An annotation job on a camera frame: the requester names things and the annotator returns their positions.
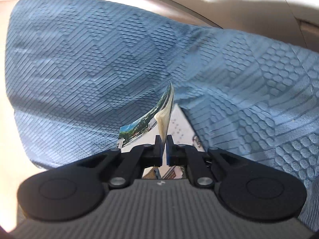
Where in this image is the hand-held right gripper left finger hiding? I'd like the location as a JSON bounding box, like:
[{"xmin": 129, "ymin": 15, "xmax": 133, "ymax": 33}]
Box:
[{"xmin": 75, "ymin": 135, "xmax": 163, "ymax": 189}]

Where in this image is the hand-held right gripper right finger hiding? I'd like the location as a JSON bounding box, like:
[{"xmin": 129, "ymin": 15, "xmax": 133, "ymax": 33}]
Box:
[{"xmin": 167, "ymin": 135, "xmax": 252, "ymax": 188}]

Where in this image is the landscape photo booklet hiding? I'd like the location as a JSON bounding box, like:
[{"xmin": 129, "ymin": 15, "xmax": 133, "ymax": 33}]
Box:
[{"xmin": 117, "ymin": 81, "xmax": 187, "ymax": 180}]

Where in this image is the white thin booklet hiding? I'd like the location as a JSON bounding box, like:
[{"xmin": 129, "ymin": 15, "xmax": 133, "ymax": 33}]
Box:
[{"xmin": 169, "ymin": 103, "xmax": 204, "ymax": 155}]

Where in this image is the blue textured sofa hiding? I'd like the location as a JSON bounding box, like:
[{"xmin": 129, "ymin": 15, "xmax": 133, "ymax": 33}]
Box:
[{"xmin": 5, "ymin": 0, "xmax": 319, "ymax": 232}]

